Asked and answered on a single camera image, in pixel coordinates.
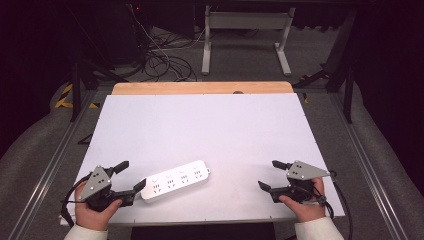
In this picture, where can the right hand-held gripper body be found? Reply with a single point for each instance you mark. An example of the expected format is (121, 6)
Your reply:
(303, 173)

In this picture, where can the black metal stand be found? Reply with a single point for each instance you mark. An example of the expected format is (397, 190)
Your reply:
(349, 100)

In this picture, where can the aluminium floor rail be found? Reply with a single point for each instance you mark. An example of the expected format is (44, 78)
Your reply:
(370, 175)
(46, 175)

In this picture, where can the person's left hand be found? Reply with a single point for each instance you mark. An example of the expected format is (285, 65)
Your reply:
(90, 215)

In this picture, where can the white metal stand frame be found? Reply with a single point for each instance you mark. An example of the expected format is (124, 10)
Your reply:
(246, 20)

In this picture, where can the white power strip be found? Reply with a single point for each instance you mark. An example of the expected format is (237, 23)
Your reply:
(175, 180)

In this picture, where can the white board sheet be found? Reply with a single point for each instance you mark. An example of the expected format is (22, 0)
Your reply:
(200, 133)

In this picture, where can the person's dark clothing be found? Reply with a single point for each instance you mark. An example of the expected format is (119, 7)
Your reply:
(203, 232)

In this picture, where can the black tripod stand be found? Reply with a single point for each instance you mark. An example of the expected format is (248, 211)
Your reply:
(76, 96)

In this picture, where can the yellow black hazard tape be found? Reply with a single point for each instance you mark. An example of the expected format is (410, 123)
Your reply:
(63, 103)

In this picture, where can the person's right hand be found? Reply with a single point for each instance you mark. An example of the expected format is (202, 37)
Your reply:
(306, 210)

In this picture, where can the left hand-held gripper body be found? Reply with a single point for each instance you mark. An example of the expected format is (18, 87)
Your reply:
(96, 182)

